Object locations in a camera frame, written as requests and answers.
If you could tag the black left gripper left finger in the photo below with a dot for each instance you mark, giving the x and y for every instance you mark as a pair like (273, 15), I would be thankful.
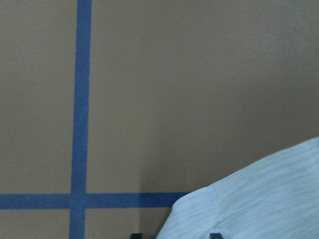
(136, 236)

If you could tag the light blue button-up shirt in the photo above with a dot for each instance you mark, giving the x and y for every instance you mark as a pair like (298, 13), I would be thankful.
(276, 197)

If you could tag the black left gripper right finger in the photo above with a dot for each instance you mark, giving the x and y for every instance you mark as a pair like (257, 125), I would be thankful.
(215, 236)

